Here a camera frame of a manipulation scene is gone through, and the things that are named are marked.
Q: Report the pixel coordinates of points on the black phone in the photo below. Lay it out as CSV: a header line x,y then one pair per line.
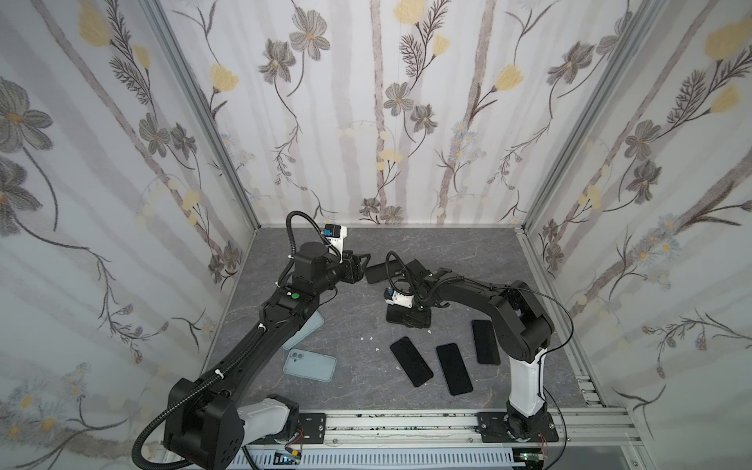
x,y
454,369
487,351
411,362

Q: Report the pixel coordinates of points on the upper translucent green case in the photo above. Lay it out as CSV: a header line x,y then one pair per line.
x,y
314,323

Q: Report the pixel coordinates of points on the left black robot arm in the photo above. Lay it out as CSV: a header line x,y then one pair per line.
x,y
201,424

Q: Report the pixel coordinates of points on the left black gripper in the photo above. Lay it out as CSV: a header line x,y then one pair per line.
x,y
352,272

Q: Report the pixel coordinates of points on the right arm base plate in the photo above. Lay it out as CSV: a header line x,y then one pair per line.
x,y
500,427

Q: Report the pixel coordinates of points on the left black phone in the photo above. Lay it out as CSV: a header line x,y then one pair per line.
x,y
411,362

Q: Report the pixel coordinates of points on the aluminium mounting rail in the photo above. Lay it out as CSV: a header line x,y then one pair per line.
x,y
456,428

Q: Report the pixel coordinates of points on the middle black phone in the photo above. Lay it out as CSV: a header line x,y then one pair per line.
x,y
454,369

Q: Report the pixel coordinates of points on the lower translucent green case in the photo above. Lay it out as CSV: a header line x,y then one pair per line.
x,y
310,365

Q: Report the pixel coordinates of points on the white perforated cable duct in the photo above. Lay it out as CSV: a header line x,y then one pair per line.
x,y
380,458

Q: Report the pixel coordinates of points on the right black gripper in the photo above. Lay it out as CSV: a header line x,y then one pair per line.
x,y
408,314

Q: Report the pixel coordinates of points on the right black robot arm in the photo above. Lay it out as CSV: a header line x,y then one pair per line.
x,y
521,327

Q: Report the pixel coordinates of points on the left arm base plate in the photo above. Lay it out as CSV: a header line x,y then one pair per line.
x,y
304,429

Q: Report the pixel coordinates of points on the right black phone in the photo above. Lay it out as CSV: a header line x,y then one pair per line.
x,y
487,351

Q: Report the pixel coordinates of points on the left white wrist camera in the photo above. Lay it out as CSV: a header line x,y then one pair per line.
x,y
335,235

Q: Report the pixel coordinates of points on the black phone case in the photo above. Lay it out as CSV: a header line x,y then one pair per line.
x,y
380,272
411,318

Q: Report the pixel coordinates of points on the translucent green case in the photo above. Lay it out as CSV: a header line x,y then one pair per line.
x,y
310,365
314,323

